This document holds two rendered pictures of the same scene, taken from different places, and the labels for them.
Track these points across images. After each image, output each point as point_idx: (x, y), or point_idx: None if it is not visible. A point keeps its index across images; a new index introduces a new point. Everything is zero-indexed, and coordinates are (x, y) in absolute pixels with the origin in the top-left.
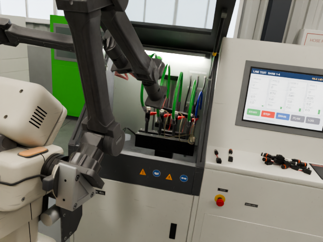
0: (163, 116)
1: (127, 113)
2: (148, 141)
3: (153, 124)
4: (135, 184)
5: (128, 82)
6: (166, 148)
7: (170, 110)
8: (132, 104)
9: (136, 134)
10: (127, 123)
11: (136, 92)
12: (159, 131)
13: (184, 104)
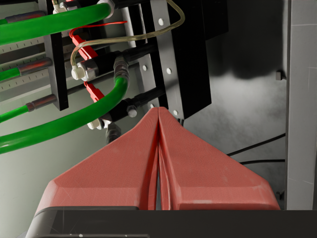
0: (95, 57)
1: (105, 144)
2: (191, 72)
3: (109, 76)
4: None
5: (30, 188)
6: (193, 5)
7: (54, 41)
8: (81, 145)
9: (186, 117)
10: (126, 131)
11: (46, 153)
12: (146, 51)
13: (7, 3)
